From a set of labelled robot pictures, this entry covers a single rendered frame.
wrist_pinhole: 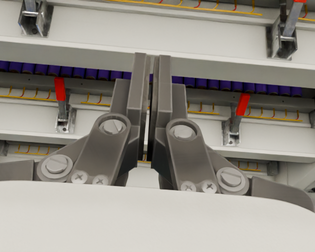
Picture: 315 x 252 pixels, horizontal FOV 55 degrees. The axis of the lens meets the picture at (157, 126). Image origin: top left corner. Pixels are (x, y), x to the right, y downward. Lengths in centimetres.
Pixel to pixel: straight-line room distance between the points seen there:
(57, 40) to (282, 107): 36
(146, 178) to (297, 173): 30
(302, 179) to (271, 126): 14
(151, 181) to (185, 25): 39
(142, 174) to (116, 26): 38
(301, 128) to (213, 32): 27
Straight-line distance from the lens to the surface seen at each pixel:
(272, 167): 70
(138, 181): 66
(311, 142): 57
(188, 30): 36
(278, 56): 37
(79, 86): 50
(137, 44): 34
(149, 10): 36
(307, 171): 62
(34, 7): 35
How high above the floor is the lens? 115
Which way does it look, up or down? 56 degrees down
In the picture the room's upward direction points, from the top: 9 degrees clockwise
